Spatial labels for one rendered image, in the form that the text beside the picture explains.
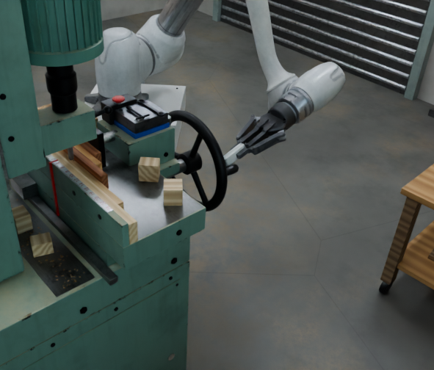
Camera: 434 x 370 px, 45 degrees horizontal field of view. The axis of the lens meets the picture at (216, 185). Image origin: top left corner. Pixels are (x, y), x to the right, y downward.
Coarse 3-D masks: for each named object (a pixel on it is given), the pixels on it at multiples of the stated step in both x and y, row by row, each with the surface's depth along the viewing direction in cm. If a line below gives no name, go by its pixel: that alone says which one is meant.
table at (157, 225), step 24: (120, 168) 123; (168, 168) 130; (48, 192) 121; (120, 192) 115; (144, 192) 115; (72, 216) 115; (144, 216) 108; (168, 216) 109; (192, 216) 110; (96, 240) 109; (144, 240) 103; (168, 240) 108; (120, 264) 104
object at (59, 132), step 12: (48, 108) 109; (84, 108) 110; (48, 120) 105; (60, 120) 105; (72, 120) 107; (84, 120) 109; (48, 132) 105; (60, 132) 106; (72, 132) 108; (84, 132) 111; (96, 132) 113; (48, 144) 106; (60, 144) 108; (72, 144) 110
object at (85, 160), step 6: (66, 150) 119; (78, 150) 117; (78, 156) 115; (84, 156) 116; (78, 162) 116; (84, 162) 114; (90, 162) 114; (84, 168) 115; (90, 168) 112; (96, 168) 112; (96, 174) 111; (102, 174) 110; (102, 180) 110; (108, 186) 112
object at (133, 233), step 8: (56, 152) 118; (64, 160) 115; (72, 168) 113; (80, 176) 110; (88, 184) 108; (96, 192) 106; (104, 200) 104; (112, 200) 104; (112, 208) 102; (120, 208) 102; (120, 216) 100; (128, 216) 100; (136, 224) 99; (136, 232) 101; (136, 240) 102
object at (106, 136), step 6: (102, 132) 117; (108, 132) 124; (114, 132) 124; (96, 138) 117; (102, 138) 117; (108, 138) 123; (114, 138) 124; (96, 144) 118; (102, 144) 118; (102, 150) 119; (102, 156) 120; (102, 162) 121
